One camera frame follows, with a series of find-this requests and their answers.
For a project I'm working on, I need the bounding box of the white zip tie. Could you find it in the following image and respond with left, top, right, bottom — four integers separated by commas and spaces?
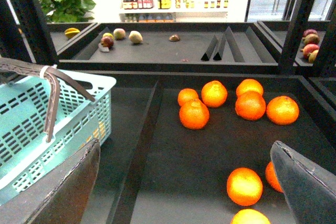
39, 65, 57, 79

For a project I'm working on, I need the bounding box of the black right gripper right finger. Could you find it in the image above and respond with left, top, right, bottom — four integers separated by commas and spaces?
270, 141, 335, 223

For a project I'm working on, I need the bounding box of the orange tangerine left edge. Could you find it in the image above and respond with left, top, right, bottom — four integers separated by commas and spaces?
265, 161, 283, 193

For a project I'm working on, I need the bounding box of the brown basket handle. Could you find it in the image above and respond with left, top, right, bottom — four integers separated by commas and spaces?
1, 58, 95, 143

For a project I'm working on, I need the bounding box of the orange tangerine front left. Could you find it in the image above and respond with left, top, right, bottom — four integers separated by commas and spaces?
226, 167, 263, 207

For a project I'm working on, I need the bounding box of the light blue plastic basket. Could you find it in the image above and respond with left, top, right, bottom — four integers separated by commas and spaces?
1, 71, 116, 204

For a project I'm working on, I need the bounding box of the black triangular divider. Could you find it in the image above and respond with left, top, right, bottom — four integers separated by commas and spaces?
201, 35, 218, 61

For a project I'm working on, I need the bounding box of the orange tangerine under basket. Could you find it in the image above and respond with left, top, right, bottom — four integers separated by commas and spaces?
230, 209, 271, 224

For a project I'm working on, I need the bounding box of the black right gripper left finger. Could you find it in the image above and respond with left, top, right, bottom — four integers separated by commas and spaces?
1, 139, 100, 223

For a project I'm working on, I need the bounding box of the black rear fruit tray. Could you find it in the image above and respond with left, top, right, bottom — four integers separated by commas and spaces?
58, 23, 279, 74

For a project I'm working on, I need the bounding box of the orange tangerine centre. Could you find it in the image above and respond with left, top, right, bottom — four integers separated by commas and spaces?
179, 99, 209, 130

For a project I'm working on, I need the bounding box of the yellow starfruit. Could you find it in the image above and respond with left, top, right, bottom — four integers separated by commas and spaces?
64, 27, 80, 39

